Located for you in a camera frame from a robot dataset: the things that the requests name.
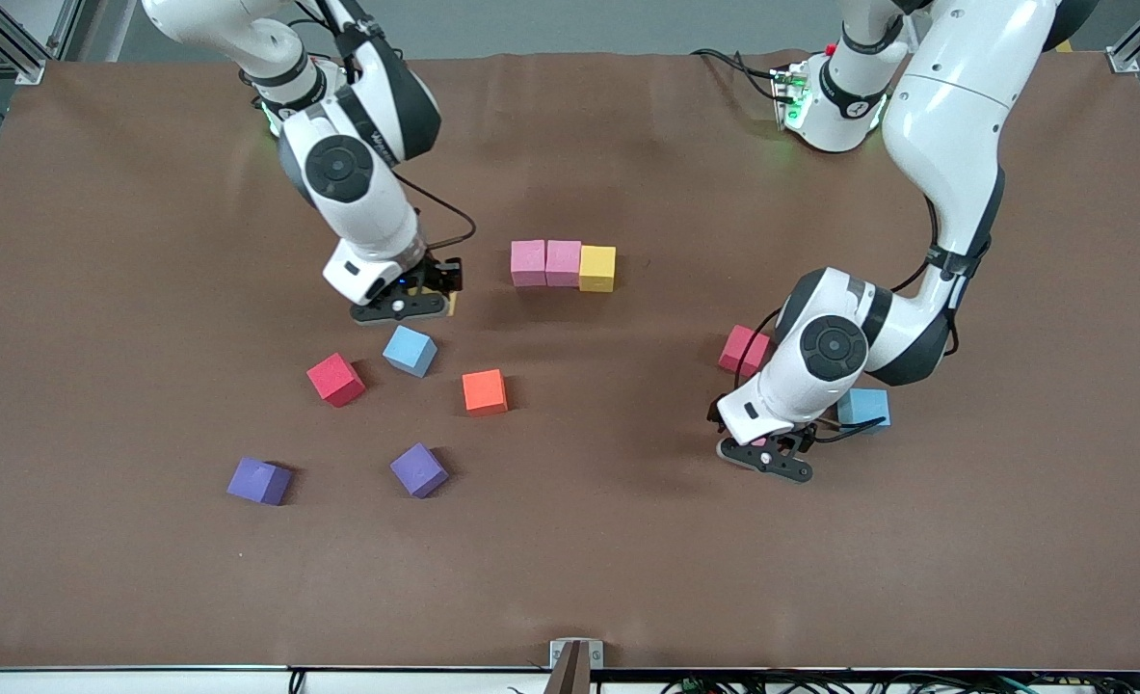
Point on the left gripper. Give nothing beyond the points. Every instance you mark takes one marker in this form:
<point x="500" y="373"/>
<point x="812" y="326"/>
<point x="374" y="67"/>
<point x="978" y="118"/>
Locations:
<point x="805" y="436"/>

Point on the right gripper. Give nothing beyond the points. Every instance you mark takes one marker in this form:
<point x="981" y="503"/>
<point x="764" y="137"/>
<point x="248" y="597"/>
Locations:
<point x="440" y="275"/>

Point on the yellow foam cube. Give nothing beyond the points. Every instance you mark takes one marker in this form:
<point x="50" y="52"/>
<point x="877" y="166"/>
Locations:
<point x="451" y="306"/>
<point x="597" y="268"/>

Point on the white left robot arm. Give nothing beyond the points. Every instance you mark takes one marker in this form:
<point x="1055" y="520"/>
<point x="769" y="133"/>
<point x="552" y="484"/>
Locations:
<point x="955" y="116"/>

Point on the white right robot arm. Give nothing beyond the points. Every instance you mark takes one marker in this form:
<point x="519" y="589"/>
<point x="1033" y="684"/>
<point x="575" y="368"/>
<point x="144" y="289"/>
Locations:
<point x="367" y="217"/>

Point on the blue foam cube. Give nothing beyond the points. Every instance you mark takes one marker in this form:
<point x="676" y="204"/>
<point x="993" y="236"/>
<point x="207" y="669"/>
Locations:
<point x="409" y="349"/>
<point x="868" y="410"/>

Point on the red foam cube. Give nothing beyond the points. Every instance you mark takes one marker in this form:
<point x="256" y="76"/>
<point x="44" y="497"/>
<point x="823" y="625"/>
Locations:
<point x="335" y="379"/>
<point x="738" y="347"/>

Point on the orange foam cube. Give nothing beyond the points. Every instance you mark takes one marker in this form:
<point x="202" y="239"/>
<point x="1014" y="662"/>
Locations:
<point x="484" y="391"/>

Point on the purple foam cube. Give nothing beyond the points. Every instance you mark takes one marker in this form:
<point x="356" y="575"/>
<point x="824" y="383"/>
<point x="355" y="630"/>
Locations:
<point x="419" y="469"/>
<point x="258" y="480"/>

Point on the brown table mat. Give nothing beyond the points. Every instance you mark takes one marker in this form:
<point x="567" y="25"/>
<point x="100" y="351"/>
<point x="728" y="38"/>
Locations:
<point x="570" y="540"/>

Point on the grey metal camera bracket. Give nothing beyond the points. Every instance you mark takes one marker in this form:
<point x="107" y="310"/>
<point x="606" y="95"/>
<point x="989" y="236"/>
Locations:
<point x="576" y="665"/>

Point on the white table edge rail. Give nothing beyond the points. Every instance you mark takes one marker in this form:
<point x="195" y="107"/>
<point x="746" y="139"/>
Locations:
<point x="145" y="682"/>

